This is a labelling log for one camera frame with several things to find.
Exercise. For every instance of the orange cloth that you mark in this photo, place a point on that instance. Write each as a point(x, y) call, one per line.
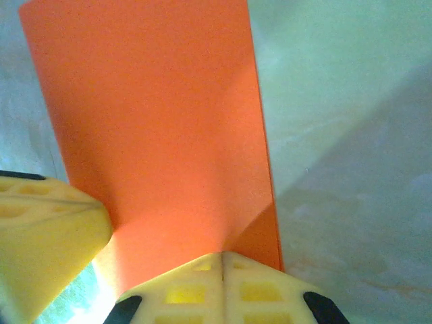
point(152, 118)

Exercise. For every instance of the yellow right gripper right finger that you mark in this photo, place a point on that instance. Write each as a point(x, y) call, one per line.
point(263, 297)

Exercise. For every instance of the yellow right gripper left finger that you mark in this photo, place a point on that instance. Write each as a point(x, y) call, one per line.
point(189, 297)

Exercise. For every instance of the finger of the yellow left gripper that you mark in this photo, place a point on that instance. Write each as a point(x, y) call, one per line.
point(27, 187)
point(50, 243)

